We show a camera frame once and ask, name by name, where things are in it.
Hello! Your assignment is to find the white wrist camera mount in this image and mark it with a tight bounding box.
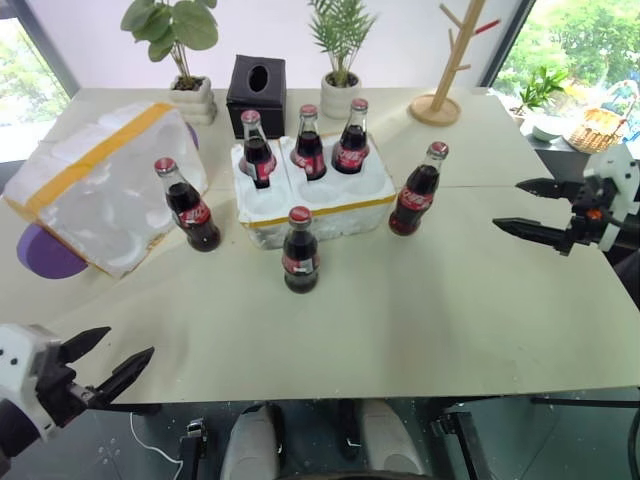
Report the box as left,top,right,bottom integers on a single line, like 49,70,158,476
583,143,640,252
0,323,64,441

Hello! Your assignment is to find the black window frame post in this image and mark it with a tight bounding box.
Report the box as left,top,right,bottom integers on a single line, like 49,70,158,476
478,0,537,89
18,0,82,97

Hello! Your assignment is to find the pale ceramic bowl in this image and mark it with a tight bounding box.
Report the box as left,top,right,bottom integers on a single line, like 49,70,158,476
530,124,564,145

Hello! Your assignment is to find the thin white cable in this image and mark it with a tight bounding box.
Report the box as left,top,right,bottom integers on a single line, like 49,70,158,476
129,411,185,480

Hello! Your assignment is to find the black tissue box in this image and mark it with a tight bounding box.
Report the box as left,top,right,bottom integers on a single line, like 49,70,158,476
225,53,288,141

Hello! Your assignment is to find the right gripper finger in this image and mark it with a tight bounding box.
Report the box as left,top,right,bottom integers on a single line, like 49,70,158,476
515,177,582,203
491,217,577,258

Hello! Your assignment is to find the black metal table frame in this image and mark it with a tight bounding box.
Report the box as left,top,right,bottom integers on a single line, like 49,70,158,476
429,393,640,480

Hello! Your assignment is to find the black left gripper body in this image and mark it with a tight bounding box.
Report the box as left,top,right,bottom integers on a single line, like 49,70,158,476
35,343,109,430

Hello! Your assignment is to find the broad-leaf plant in white pot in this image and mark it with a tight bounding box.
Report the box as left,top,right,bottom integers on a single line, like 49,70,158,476
119,0,220,127

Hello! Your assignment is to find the small green background plant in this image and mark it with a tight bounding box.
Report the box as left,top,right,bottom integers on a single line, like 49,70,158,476
508,66,570,124

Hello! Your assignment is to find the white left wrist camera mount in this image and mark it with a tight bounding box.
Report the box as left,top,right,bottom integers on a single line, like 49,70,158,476
0,323,64,441

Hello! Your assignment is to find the purple round support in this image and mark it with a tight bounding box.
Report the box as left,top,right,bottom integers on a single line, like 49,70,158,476
16,223,89,281

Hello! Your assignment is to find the palm plant in white pot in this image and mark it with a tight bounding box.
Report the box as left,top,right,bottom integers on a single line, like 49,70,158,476
306,0,379,121

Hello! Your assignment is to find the wooden coat rack stand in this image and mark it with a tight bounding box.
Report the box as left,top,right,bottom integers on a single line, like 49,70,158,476
408,0,502,127

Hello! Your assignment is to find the wicker basket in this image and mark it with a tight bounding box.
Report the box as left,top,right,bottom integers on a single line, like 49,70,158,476
568,106,627,154

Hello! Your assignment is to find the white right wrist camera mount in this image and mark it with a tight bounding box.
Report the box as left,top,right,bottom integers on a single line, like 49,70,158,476
583,143,640,252

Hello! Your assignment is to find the glass cola bottle red cap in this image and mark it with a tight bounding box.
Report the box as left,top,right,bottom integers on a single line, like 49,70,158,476
240,109,278,191
388,141,450,238
153,156,223,253
282,205,320,295
293,104,329,182
331,98,372,176

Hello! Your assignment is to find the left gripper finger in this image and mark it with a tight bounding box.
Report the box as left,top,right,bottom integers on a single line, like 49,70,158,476
96,346,156,402
58,326,113,366

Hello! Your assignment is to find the white rounded shell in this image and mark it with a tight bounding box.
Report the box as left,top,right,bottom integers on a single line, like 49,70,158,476
219,402,287,480
358,399,432,480

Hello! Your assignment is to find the dark side table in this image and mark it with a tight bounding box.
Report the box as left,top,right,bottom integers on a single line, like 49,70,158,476
519,130,604,192

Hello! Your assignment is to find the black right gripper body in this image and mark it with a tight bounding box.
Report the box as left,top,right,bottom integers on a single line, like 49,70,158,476
569,176,622,247

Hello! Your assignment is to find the white foam lid yellow tape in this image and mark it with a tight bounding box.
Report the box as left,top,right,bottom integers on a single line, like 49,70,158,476
2,101,211,279

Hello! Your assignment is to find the white foam bottle tray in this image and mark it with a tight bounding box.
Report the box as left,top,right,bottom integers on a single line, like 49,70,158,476
230,131,398,250

